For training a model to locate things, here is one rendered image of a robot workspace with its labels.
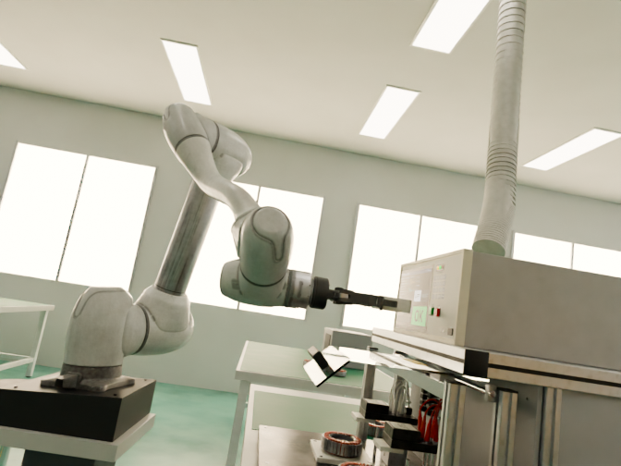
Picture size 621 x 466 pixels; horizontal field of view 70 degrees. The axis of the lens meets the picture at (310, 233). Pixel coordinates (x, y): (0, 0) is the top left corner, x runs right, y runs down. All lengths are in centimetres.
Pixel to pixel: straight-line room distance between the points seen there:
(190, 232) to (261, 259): 59
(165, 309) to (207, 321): 433
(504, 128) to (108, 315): 225
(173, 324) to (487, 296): 93
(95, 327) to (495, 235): 181
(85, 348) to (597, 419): 119
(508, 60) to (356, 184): 345
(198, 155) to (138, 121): 515
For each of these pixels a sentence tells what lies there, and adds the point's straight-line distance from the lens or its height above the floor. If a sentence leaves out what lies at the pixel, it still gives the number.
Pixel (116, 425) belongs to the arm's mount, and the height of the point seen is 79.
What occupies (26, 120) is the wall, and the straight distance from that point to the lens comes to 685.
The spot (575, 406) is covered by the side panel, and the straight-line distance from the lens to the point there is 102.
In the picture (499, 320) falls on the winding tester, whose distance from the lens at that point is 104.
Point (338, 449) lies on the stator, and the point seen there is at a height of 80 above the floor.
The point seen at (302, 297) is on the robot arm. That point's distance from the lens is 101.
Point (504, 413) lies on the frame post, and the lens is 95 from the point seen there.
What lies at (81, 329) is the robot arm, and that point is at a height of 99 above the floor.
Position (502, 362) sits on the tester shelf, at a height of 110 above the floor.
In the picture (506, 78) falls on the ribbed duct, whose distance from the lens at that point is 298.
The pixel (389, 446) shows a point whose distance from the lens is 107.
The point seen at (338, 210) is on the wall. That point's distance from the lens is 594.
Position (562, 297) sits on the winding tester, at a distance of 111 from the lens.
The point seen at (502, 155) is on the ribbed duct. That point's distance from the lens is 270.
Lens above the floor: 114
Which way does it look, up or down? 10 degrees up
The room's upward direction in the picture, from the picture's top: 9 degrees clockwise
